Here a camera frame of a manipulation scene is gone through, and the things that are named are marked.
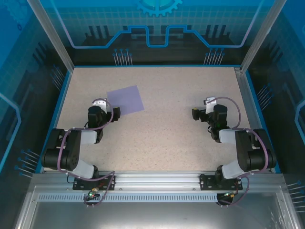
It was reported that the grey metal tray sheet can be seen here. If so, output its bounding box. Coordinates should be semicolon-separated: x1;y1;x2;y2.
14;186;300;229

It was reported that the slotted aluminium cable duct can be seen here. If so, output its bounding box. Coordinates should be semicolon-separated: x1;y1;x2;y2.
37;193;219;203

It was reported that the long aluminium mounting rail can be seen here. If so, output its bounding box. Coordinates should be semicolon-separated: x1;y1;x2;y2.
32;170;285;191

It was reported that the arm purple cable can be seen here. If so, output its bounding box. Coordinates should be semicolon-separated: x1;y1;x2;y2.
206;96;268;207
58;97;117;208

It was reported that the purple cloth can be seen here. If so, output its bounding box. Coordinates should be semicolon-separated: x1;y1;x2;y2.
106;85;145;117

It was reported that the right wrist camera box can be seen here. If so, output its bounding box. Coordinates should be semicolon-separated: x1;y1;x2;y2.
204;96;217;115

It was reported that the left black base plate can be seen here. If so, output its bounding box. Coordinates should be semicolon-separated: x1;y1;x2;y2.
72;175;116;191

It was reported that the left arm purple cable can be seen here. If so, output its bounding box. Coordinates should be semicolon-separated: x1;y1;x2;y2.
58;97;117;208

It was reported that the aluminium frame post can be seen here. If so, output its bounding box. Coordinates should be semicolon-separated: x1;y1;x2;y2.
240;0;288;73
25;0;75;72

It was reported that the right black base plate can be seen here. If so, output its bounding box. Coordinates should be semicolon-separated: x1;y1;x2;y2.
199;174;242;191

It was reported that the aluminium side rail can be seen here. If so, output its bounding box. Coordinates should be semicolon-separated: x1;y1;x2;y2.
234;67;273;173

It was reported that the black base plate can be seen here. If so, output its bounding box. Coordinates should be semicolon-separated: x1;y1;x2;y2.
199;174;242;191
72;175;116;191

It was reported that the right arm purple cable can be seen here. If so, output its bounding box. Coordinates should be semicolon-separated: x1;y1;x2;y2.
206;96;268;207

